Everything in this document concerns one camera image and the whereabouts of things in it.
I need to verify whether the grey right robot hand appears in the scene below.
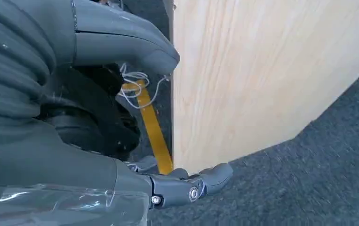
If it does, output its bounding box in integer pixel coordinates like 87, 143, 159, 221
0, 0, 234, 226

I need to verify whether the black robot foot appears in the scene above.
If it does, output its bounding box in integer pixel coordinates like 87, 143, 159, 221
38, 64, 141, 160

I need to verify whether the ribbed grey right arm sleeve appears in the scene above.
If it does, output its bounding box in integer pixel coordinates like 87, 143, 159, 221
0, 0, 57, 121

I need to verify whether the yellow floor tape strip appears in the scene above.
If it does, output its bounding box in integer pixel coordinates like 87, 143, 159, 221
121, 79, 174, 175

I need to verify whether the pale wooden desk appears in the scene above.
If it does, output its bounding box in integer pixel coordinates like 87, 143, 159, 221
171, 0, 359, 175

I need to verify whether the thin white cable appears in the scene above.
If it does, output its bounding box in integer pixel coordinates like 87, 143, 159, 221
117, 62, 170, 110

